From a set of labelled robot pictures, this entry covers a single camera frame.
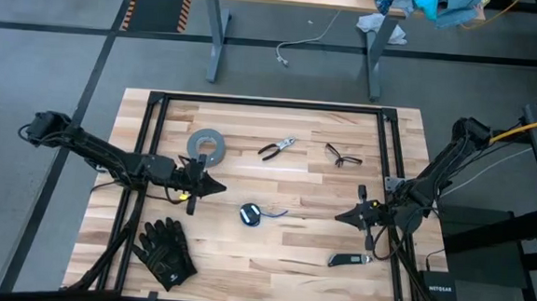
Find clear safety glasses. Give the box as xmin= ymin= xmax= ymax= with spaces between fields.
xmin=323 ymin=142 xmax=365 ymax=171

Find pile of clothes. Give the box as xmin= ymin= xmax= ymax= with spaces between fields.
xmin=354 ymin=0 xmax=487 ymax=33

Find blue cord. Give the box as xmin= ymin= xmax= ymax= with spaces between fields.
xmin=240 ymin=204 xmax=290 ymax=228

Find black-handled pliers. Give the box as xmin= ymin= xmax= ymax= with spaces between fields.
xmin=256 ymin=134 xmax=298 ymax=164

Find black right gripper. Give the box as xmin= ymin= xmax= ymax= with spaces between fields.
xmin=332 ymin=182 xmax=386 ymax=253

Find grey duct tape roll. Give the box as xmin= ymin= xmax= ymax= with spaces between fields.
xmin=185 ymin=126 xmax=228 ymax=170

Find black work glove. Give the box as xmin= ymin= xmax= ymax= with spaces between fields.
xmin=130 ymin=214 xmax=201 ymax=294

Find black hazard-striped floor mat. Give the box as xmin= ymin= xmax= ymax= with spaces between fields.
xmin=120 ymin=0 xmax=194 ymax=35

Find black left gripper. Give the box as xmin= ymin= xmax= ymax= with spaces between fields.
xmin=171 ymin=152 xmax=230 ymax=219

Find black plastic wire spool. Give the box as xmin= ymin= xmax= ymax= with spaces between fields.
xmin=238 ymin=202 xmax=263 ymax=228

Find black Netgear network switch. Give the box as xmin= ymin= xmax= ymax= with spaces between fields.
xmin=417 ymin=270 xmax=461 ymax=301

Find thick yellow cable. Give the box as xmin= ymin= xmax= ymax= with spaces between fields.
xmin=489 ymin=107 xmax=537 ymax=147

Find grey cable on floor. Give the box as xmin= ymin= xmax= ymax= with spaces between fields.
xmin=274 ymin=6 xmax=342 ymax=72

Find black utility knife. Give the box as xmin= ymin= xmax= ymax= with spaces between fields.
xmin=327 ymin=252 xmax=375 ymax=271

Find white cloth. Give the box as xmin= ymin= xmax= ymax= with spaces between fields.
xmin=354 ymin=11 xmax=409 ymax=46

